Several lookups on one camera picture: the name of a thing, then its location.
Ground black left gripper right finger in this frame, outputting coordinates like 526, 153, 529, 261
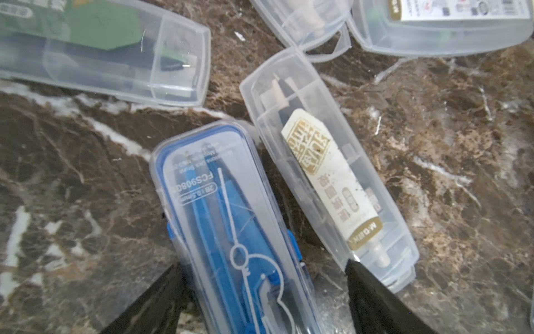
345, 260, 435, 334

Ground blue compass case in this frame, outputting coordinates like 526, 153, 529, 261
150, 121, 323, 333

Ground gold label clear case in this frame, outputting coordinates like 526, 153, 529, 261
240, 48, 419, 292

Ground green clear case left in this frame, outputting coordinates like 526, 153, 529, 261
1, 1, 211, 107

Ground clear case near rack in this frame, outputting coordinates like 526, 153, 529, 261
251, 0, 353, 63

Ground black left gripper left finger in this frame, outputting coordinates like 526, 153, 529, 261
101, 263, 187, 334

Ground long barcode clear case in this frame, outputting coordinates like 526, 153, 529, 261
348, 0, 533, 57

